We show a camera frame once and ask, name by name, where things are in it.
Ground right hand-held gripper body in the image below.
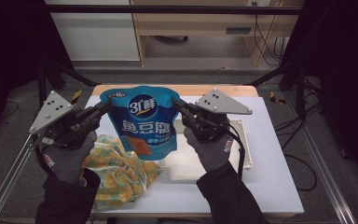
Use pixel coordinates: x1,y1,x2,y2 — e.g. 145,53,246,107
180,88,254,145

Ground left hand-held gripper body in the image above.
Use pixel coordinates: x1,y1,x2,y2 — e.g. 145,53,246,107
29,90,103,150

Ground blue snack pouch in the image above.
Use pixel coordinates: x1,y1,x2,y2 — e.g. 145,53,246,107
99,85,182,161

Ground person's right hand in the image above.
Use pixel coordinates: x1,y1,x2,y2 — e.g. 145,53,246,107
183,123,235,173

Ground person's left hand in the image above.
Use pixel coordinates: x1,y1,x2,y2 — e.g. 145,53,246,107
41,131,98,185

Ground yellow black floor tape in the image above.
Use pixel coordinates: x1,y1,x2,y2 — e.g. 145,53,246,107
71,90,84,105
268,91,287,105

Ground black metal stand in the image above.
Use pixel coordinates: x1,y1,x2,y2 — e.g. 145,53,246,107
247,58,308,110
36,57,103,107

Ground white plastic tray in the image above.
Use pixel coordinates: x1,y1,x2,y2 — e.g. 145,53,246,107
162,119,254,182

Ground white cabinet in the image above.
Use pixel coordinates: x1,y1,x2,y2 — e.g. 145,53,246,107
44,0,141,62

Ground black curtain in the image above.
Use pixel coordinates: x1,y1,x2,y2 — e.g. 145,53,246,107
0,0,76,147
281,0,358,190

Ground wooden desk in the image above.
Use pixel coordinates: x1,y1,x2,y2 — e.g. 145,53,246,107
130,0,306,67

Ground black hanging cables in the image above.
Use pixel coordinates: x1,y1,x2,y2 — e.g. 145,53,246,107
253,14,289,67

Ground aluminium frame rail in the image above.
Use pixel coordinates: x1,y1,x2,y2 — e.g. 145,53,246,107
282,92,358,224
0,133,42,224

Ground black horizontal frame bar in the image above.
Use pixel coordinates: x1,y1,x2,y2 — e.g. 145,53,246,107
46,4,306,16

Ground black floor cable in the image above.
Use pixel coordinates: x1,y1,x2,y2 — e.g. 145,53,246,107
272,102,321,192

